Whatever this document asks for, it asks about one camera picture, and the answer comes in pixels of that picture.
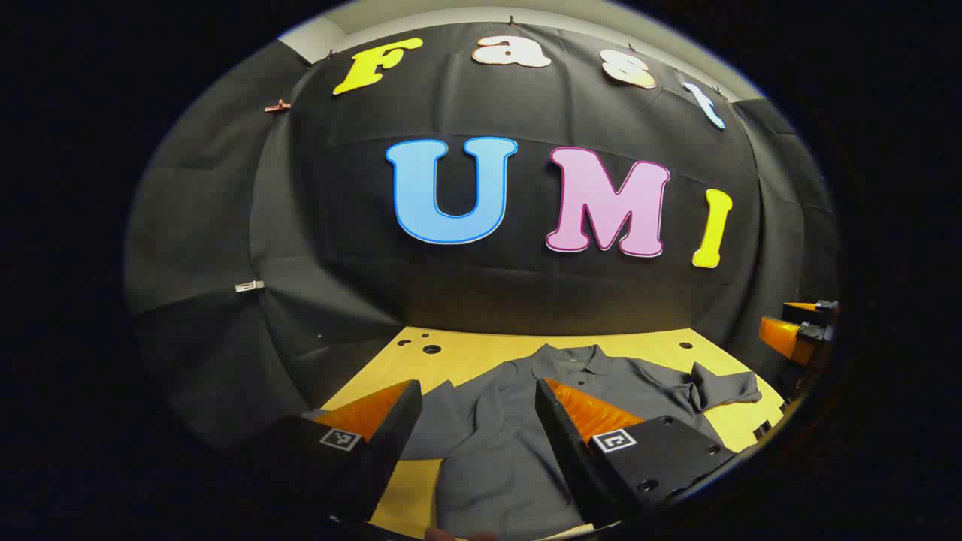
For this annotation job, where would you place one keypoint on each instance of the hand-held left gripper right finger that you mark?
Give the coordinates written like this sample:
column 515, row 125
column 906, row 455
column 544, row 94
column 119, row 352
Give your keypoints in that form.
column 564, row 443

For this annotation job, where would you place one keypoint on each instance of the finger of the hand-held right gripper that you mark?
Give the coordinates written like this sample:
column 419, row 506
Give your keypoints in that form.
column 815, row 309
column 785, row 338

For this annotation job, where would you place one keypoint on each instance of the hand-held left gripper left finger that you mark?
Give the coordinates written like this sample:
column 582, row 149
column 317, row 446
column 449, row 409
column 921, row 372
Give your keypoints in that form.
column 391, row 436

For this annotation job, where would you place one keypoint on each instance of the grey polo shirt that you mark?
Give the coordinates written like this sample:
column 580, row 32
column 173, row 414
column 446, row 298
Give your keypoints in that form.
column 496, row 451

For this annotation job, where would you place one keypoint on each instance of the black backdrop cloth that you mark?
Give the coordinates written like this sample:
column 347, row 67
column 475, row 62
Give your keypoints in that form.
column 526, row 300

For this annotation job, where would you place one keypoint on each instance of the white clip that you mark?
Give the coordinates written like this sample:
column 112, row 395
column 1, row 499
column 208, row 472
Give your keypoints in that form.
column 249, row 286

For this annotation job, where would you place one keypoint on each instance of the copper clip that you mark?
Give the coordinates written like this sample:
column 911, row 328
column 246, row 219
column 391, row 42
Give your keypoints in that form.
column 276, row 107

